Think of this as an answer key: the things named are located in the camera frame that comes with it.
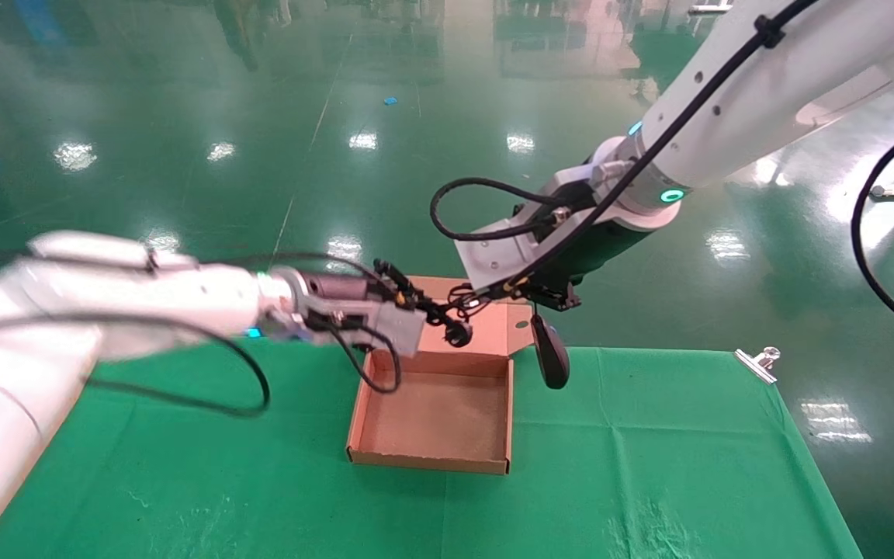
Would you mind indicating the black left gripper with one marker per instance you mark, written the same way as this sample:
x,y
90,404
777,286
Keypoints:
x,y
338,287

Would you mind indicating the white metal floor bar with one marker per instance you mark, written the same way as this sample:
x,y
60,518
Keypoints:
x,y
709,9

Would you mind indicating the brown cardboard box with lid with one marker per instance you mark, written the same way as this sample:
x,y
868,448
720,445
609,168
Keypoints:
x,y
435,419

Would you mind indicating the green table cloth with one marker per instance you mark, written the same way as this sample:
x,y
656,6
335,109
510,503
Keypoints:
x,y
649,481

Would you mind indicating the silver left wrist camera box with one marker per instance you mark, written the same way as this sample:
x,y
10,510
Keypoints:
x,y
396,326

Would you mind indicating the silver binder clip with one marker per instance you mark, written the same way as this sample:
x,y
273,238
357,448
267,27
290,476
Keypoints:
x,y
753,365

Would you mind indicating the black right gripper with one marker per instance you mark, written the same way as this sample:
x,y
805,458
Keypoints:
x,y
602,241

